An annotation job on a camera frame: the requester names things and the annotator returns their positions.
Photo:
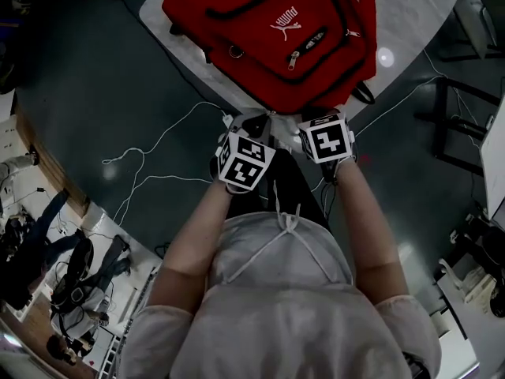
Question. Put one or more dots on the white plastic chair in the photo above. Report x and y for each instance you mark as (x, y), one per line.
(461, 280)

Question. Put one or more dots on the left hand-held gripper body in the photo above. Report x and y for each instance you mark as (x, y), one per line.
(244, 160)

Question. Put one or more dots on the person's white shirt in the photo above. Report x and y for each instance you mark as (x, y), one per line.
(276, 314)

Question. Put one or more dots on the white desk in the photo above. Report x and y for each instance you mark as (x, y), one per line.
(495, 160)

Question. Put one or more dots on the red backpack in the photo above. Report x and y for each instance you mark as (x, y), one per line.
(252, 30)

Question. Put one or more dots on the white power adapter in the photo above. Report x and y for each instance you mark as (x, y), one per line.
(227, 120)

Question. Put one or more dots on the person's right forearm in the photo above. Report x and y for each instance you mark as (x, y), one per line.
(365, 223)

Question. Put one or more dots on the person's left forearm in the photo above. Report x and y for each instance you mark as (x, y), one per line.
(197, 231)

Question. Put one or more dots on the person's black trousers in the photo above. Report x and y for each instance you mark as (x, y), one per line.
(288, 180)

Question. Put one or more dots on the black metal frame stool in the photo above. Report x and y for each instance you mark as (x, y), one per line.
(453, 124)

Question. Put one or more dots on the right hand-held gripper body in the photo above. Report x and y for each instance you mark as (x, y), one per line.
(327, 140)

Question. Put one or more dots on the grey chair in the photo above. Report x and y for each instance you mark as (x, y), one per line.
(473, 22)

